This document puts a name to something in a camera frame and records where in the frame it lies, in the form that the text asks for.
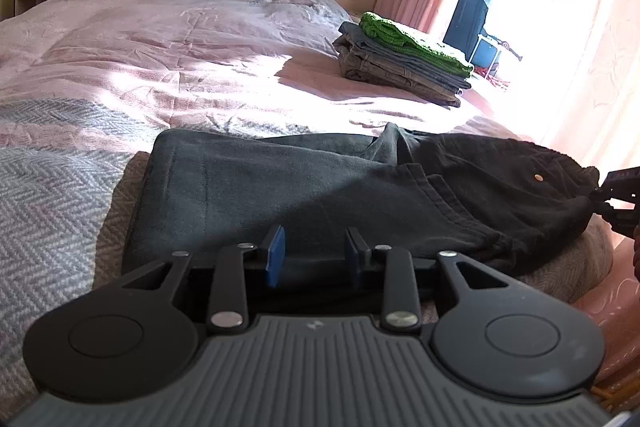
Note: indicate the folded grey pants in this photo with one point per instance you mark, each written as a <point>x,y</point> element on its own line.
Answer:
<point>370,74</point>

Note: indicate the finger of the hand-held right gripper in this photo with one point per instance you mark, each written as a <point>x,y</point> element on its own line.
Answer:
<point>622,182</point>
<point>622,217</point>

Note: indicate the dark grey pants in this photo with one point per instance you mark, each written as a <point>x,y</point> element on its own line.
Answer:
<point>300,187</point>

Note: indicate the blue suitcase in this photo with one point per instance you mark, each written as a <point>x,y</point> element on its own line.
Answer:
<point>465,17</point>

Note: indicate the green knitted sweater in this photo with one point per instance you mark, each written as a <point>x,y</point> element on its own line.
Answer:
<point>400,34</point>

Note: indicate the pink patterned cloth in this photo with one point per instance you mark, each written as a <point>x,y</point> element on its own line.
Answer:
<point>615,332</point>

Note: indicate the stack of grey folded clothes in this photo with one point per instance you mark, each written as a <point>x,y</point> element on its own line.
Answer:
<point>380,53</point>

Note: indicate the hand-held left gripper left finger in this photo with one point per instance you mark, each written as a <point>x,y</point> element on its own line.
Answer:
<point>275,257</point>

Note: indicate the bed with pink grey cover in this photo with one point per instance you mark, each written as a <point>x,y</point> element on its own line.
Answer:
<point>150,57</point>

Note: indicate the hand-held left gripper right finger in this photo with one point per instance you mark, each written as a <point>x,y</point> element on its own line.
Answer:
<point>356,257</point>

